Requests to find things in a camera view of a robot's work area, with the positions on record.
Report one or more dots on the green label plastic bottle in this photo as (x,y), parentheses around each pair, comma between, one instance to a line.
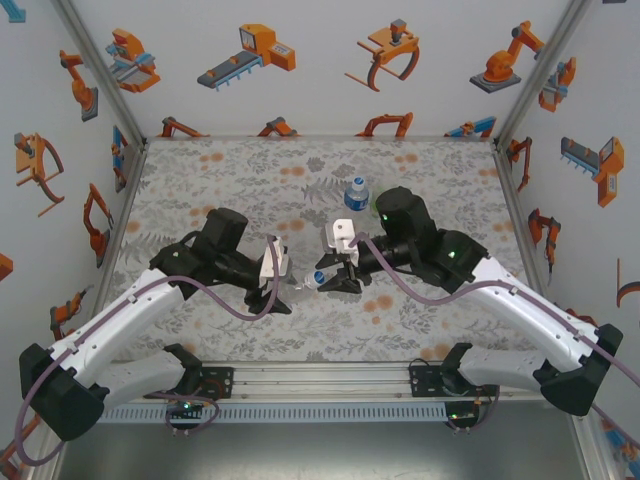
(374,205)

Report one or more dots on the floral table cover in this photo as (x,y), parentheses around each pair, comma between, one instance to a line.
(320,165)

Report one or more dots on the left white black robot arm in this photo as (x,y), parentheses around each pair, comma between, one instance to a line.
(115,320)

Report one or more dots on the grey metal sheet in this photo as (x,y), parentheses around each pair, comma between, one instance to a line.
(320,450)

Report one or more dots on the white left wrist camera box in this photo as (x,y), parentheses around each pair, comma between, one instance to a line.
(272,262)

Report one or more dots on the aluminium corner post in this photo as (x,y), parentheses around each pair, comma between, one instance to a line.
(100,75)
(540,75)

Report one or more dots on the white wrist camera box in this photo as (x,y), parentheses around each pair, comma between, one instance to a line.
(272,262)
(342,232)

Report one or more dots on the aluminium back rail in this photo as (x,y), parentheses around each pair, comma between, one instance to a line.
(320,137)

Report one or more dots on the control board with green light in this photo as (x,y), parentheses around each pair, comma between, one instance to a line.
(185,406)
(460,416)

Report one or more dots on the blue label plastic bottle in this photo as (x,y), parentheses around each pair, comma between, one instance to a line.
(356,201)

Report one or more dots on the aluminium front frame rail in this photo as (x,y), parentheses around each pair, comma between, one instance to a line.
(320,382)

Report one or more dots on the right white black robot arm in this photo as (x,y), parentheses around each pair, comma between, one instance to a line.
(525,310)

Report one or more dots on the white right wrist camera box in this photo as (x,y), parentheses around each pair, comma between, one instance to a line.
(342,232)

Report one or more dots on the aluminium side rail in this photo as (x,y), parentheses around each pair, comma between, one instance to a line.
(129,200)
(515,200)

